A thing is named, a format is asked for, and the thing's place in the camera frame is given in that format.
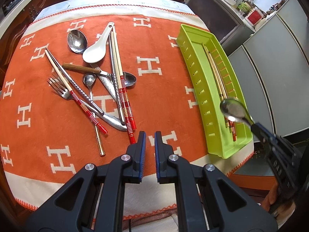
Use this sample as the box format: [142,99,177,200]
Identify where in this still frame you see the silver steel fork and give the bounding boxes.
[48,77,127,131]

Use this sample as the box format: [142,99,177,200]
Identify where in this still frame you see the orange blanket with H pattern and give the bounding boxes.
[0,0,255,221]

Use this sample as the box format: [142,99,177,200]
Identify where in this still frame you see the steel refrigerator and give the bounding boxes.
[185,0,309,141]

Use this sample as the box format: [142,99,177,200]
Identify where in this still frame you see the large steel soup spoon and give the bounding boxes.
[219,98,255,127]

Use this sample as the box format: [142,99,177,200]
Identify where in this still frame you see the cream chopstick red striped end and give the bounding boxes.
[45,48,108,134]

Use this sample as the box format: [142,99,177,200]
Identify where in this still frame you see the white ceramic soup spoon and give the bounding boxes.
[82,22,114,64]

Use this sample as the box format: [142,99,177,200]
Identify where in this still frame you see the green plastic utensil tray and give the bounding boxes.
[177,24,253,159]

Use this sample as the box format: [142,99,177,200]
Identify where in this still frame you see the steel spoon round bowl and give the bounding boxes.
[67,29,88,54]

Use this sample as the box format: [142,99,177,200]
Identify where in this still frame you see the right hand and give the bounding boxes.
[260,182,296,221]

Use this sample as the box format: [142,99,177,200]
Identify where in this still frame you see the small spoon gold handle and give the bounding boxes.
[82,73,106,157]

